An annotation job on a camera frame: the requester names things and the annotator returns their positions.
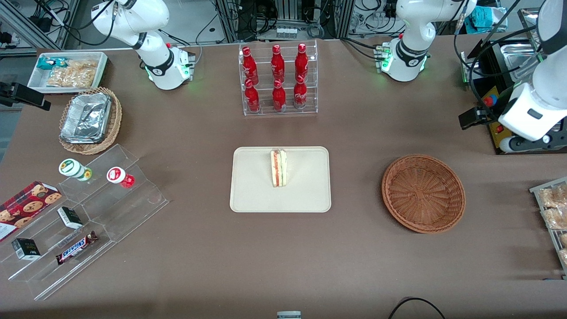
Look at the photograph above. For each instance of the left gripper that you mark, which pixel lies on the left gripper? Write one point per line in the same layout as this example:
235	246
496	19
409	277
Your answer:
483	115

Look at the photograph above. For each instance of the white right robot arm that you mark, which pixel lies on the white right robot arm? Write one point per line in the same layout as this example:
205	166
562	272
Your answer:
155	66

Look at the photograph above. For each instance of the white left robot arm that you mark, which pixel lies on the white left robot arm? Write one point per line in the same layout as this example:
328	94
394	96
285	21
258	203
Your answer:
412	53

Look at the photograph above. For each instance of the stainless steel tray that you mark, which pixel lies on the stainless steel tray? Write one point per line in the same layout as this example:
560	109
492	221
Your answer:
518	53

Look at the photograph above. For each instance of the light wicker basket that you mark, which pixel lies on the light wicker basket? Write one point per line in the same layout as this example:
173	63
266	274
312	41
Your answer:
116	115

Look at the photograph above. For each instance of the brown wicker basket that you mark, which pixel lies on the brown wicker basket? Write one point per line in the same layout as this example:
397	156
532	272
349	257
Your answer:
423	192

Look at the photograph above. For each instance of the tray of wrapped pastries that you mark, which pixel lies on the tray of wrapped pastries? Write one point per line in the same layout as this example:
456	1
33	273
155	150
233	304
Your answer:
538	197

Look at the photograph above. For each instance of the triangular sandwich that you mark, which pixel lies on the triangular sandwich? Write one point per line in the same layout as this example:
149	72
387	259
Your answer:
279	168

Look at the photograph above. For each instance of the cream plastic tray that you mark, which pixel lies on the cream plastic tray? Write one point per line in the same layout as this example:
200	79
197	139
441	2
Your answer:
257	186

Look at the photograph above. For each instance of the white plastic bin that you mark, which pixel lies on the white plastic bin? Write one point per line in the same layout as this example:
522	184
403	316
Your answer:
35	82

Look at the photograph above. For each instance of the yellow emergency stop box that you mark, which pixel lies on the yellow emergency stop box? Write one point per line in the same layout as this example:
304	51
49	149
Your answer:
494	139

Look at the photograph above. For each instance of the clear bag of snacks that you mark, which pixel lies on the clear bag of snacks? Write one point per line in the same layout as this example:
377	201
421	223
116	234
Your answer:
90	73
55	77
73	74

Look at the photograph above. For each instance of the teal snack packet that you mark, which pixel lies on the teal snack packet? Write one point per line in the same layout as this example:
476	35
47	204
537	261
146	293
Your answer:
46	63

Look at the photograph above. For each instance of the aluminium foil container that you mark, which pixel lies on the aluminium foil container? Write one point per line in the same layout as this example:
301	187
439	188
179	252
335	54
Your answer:
86	117

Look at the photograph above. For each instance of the green lid sunflower cup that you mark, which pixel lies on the green lid sunflower cup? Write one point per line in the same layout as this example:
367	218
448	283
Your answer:
70	167

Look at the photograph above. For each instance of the red plaid cookie box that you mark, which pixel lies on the red plaid cookie box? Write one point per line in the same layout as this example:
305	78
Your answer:
26	206

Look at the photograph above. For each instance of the bread roll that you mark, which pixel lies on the bread roll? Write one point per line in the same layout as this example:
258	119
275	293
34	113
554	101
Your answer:
556	218
563	257
563	240
553	197

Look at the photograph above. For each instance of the red lid yogurt cup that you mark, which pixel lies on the red lid yogurt cup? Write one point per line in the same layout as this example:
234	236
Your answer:
117	175

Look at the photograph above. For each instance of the small black box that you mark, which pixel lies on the small black box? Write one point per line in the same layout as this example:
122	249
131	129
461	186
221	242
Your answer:
70	218
25	249

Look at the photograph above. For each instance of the clear acrylic stepped shelf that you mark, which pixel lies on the clear acrylic stepped shelf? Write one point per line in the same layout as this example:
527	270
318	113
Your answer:
133	208

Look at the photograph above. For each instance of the snickers chocolate bar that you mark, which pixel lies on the snickers chocolate bar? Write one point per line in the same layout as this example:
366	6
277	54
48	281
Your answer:
76	248

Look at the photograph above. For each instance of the red cola bottle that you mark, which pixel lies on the red cola bottle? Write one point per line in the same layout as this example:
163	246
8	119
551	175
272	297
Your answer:
279	99
250	66
252	99
277	65
300	95
301	64

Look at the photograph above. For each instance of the clear acrylic bottle rack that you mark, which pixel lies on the clear acrylic bottle rack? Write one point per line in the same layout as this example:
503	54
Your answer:
266	113

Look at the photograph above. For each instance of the grey device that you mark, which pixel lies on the grey device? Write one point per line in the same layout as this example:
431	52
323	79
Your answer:
289	315

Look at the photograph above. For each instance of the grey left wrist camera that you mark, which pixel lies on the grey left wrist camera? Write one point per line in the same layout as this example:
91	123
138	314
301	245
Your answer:
511	144

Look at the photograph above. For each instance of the aluminium frame rack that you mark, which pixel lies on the aluminium frame rack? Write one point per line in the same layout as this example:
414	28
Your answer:
341	17

